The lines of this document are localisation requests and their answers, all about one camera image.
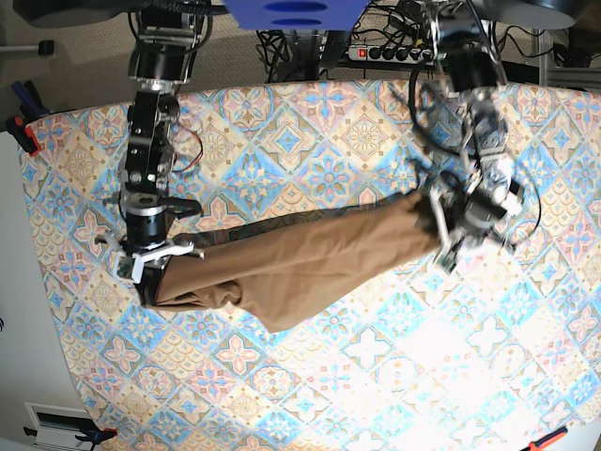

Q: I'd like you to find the white vent panel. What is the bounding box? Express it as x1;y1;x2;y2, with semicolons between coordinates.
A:
23;402;95;450

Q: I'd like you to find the brown t-shirt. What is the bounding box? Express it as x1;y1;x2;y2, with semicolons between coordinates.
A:
145;192;439;333

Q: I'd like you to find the orange black clamp bottom right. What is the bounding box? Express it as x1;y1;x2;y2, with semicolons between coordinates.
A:
525;427;568;451

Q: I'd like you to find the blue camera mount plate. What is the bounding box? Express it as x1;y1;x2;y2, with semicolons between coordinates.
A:
223;0;368;31

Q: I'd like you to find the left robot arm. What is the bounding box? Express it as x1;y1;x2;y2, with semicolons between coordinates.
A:
408;1;527;273

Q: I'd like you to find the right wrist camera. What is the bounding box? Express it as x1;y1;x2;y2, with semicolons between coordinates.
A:
115;256;133;280

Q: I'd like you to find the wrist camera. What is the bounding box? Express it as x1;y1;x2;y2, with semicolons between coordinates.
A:
115;256;133;280
436;249;457;274

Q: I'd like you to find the white power strip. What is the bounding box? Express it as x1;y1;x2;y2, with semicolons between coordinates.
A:
347;44;433;64

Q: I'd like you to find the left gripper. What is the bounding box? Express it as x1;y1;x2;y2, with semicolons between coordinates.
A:
420;185;516;263

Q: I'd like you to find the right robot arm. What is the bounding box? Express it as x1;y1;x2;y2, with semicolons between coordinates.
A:
95;1;213;306

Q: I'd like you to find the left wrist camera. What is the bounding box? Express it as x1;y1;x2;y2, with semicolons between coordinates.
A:
436;249;457;274

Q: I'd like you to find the patterned tablecloth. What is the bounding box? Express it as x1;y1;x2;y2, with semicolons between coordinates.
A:
21;81;600;450

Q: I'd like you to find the black orange clamp bottom left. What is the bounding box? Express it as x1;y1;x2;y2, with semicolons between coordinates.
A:
75;428;117;445

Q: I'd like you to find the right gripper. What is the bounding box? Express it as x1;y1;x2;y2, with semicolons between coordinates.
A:
94;206;204;306

